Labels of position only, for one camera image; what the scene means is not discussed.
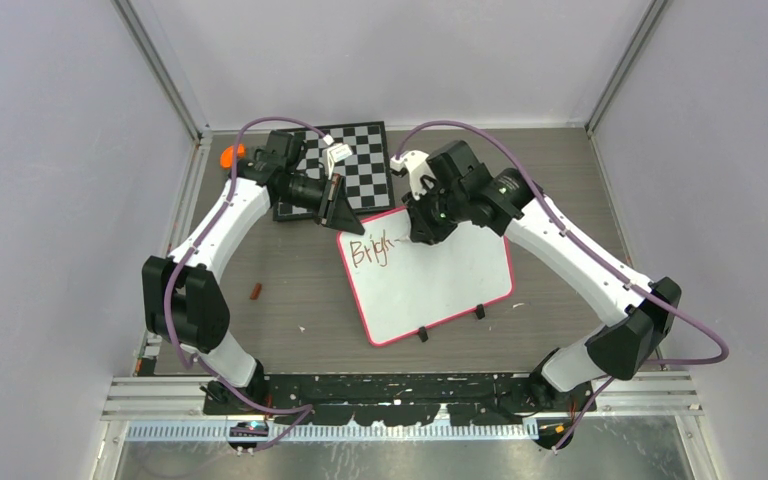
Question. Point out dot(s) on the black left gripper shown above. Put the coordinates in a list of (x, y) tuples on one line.
[(335, 211)]

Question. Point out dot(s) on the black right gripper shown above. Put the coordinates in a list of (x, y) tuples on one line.
[(423, 228)]

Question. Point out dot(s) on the brown marker cap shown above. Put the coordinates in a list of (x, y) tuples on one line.
[(256, 291)]

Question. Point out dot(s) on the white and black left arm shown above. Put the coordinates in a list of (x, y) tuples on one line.
[(183, 300)]

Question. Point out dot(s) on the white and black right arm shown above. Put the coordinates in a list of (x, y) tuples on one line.
[(451, 187)]

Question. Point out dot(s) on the pink-framed whiteboard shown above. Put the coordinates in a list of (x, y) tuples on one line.
[(399, 287)]

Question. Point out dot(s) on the black white checkerboard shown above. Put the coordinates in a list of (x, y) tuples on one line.
[(368, 178)]

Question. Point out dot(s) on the orange curved block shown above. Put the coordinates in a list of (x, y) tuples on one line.
[(231, 155)]

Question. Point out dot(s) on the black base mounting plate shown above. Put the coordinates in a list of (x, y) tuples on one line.
[(466, 399)]

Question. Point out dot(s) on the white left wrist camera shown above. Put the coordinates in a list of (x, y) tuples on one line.
[(335, 154)]

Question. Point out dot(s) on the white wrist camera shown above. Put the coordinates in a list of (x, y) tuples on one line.
[(414, 165), (335, 154)]

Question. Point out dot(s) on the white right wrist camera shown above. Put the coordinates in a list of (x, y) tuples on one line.
[(414, 165)]

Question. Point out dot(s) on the aluminium frame rail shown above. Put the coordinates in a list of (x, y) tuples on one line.
[(141, 394)]

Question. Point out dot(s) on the white slotted cable duct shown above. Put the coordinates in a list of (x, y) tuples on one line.
[(258, 431)]

